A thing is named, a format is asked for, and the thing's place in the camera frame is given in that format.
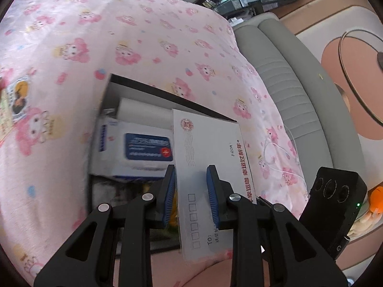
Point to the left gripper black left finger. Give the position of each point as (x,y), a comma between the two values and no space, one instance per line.
(87,257)

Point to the white wired earphones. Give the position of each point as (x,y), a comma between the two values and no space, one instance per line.
(281,156)

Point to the round glass side table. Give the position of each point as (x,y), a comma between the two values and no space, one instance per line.
(360,59)

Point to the black storage box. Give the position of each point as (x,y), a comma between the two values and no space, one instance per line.
(118,191)

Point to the cartoon figure sticker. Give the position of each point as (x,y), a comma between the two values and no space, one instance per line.
(18,96)

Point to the white mail envelope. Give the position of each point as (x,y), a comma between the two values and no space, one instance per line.
(200,141)

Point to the grey upholstered sofa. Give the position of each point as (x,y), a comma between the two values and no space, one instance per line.
(311,107)

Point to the pink cartoon print blanket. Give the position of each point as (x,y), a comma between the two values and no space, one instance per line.
(69,48)

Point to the alcohol wipes pack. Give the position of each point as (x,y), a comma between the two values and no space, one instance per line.
(128,151)

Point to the colourful printed card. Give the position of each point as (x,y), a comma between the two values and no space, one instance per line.
(6,120)

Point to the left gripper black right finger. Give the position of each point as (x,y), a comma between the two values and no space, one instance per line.
(268,233)

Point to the white paper roll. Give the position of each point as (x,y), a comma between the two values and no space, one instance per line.
(144,114)

